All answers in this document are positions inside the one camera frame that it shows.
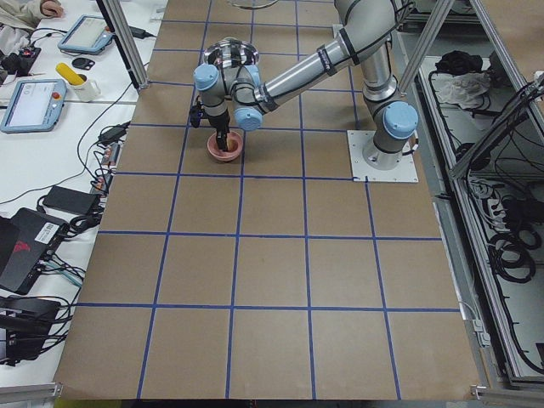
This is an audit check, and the blue teach pendant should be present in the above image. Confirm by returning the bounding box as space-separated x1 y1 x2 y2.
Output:
57 15 113 55
1 79 67 133

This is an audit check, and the pale green cooking pot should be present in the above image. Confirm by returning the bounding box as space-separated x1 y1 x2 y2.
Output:
202 37 260 69

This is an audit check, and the pink bowl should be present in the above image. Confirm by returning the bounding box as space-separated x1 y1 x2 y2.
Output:
207 131 244 162

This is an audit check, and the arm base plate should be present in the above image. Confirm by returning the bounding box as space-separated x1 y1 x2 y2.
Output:
347 130 419 184

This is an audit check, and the near blue teach pendant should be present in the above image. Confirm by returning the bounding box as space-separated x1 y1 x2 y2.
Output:
1 79 67 133

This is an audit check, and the black power brick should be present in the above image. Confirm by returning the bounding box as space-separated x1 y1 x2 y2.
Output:
42 185 100 215

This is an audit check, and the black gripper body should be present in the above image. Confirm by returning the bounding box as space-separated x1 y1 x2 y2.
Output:
190 99 230 133

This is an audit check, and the black cloth bundle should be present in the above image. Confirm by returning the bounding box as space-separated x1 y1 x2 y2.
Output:
435 50 483 76

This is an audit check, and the yellow banana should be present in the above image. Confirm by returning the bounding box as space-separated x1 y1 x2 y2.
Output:
55 63 85 86

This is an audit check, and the aluminium frame post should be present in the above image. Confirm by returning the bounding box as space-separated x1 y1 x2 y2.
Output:
96 0 149 92

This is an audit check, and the black power adapter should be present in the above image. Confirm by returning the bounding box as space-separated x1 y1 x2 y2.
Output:
98 126 127 145

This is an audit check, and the person hand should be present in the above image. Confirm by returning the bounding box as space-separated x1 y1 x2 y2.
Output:
40 0 64 18

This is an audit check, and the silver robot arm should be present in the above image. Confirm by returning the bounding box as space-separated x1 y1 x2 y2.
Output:
190 0 418 155

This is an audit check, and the glass pot lid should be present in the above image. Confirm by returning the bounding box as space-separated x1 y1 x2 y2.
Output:
228 0 278 10

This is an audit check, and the white crumpled cloth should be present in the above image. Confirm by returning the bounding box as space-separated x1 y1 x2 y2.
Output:
437 73 490 109

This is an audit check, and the far blue teach pendant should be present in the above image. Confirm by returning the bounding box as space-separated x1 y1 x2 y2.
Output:
57 15 113 55

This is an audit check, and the black red mini computer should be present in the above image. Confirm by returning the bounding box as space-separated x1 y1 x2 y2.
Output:
1 208 69 294

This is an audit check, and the white mug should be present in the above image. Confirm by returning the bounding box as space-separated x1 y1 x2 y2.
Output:
70 74 101 102

